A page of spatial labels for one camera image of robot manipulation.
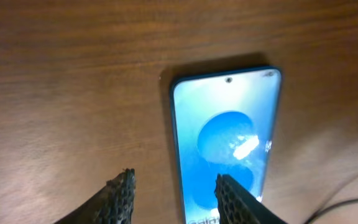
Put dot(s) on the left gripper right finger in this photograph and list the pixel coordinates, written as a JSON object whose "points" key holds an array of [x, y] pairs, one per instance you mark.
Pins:
{"points": [[236, 205]]}

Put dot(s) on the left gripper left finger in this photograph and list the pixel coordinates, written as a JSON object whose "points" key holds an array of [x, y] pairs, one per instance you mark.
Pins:
{"points": [[112, 204]]}

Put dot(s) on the blue Galaxy smartphone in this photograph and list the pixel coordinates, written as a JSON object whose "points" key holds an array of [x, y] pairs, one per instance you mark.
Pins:
{"points": [[222, 123]]}

